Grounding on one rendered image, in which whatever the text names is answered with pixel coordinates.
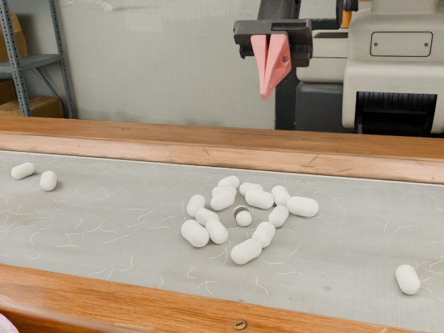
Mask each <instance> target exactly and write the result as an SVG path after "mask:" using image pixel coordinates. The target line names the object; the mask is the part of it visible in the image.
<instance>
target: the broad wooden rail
mask: <svg viewBox="0 0 444 333"><path fill-rule="evenodd" d="M0 151H15V152H24V153H40V154H49V155H66V156H74V157H91V158H100V159H117V160H125V161H142V162H151V163H167V164H176V165H193V166H202V167H218V168H235V169H244V170H260V171H269V172H286V173H295V174H311V175H320V176H337V177H346V178H362V179H371V180H388V181H397V182H413V183H422V184H438V185H444V139H443V138H430V137H405V136H392V135H367V134H354V133H328V132H315V131H291V130H277V129H252V128H228V127H214V126H189V125H176V124H151V123H138V122H113V121H100V120H75V119H62V118H37V117H24V116H0Z"/></svg>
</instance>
